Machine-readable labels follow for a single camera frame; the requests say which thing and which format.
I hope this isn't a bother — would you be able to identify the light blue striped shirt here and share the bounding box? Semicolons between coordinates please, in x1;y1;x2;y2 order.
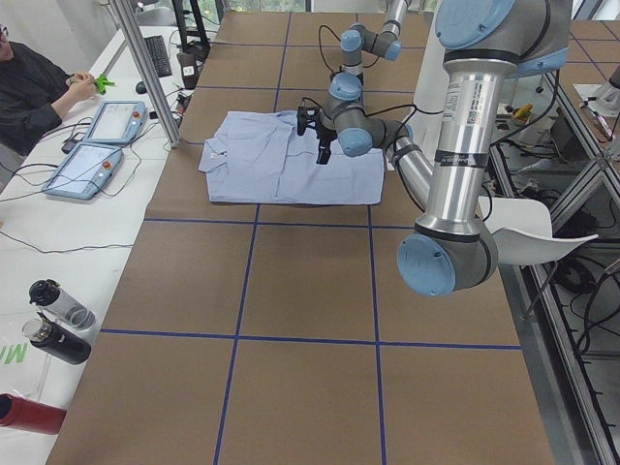
199;110;385;205

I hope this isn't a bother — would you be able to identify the white curved chair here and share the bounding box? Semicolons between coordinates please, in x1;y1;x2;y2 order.
478;196;598;265

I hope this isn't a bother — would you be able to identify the aluminium frame rail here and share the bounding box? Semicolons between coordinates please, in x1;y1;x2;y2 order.
483;67;620;465

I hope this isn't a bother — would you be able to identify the black insulated bottle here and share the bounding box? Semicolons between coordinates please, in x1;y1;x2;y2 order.
22;318;91;365

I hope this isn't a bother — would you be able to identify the blue teach pendant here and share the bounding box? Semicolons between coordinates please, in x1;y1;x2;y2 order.
42;142;123;201
82;101;148;145

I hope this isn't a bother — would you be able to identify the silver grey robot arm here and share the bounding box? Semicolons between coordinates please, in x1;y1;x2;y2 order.
339;0;413;81
296;1;572;296

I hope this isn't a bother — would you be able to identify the green toy object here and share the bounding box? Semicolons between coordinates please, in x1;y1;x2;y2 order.
94;74;115;95

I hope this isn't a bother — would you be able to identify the lower blue teach pendant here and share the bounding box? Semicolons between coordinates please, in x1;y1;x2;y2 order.
42;142;123;201

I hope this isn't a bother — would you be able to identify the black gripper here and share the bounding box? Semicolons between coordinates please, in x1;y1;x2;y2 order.
296;107;334;165

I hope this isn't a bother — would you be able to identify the grey metal frame post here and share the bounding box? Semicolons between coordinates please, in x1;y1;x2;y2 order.
109;0;180;148

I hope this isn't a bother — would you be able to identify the upper blue teach pendant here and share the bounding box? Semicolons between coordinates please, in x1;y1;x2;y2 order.
82;101;148;145

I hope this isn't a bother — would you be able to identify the black computer mouse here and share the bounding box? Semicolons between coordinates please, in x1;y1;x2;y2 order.
135;81;147;95

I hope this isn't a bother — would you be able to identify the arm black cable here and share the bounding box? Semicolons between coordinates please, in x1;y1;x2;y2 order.
297;96;447;132
318;24;384;81

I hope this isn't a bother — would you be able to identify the black keyboard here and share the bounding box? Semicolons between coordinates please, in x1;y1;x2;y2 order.
143;35;172;78

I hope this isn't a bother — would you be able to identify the clear water bottle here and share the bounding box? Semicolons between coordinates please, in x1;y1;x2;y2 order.
28;279;96;330

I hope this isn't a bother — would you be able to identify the red bottle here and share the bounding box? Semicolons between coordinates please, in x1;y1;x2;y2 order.
1;393;67;435

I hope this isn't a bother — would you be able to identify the person in black top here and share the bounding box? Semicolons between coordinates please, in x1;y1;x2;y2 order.
1;26;97;156

